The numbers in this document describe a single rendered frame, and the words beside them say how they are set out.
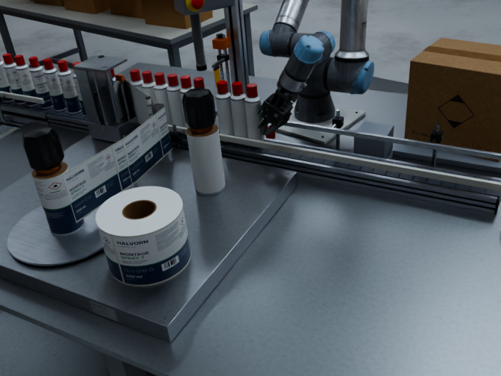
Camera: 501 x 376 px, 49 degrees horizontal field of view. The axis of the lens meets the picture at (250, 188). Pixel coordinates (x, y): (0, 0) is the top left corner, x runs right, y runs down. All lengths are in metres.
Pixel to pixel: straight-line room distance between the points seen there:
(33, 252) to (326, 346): 0.76
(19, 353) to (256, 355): 1.24
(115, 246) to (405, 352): 0.65
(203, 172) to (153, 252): 0.37
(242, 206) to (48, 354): 1.01
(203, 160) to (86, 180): 0.31
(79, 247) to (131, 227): 0.25
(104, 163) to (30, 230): 0.27
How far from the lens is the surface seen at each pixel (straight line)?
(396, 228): 1.51
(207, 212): 1.50
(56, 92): 2.27
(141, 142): 1.61
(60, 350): 2.19
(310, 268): 1.37
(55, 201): 1.46
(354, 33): 1.90
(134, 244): 1.23
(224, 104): 1.77
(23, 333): 2.31
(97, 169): 1.51
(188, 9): 1.75
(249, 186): 1.59
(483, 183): 1.58
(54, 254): 1.47
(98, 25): 3.85
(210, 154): 1.51
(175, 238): 1.26
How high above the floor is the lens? 1.73
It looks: 32 degrees down
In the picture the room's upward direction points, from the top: 5 degrees counter-clockwise
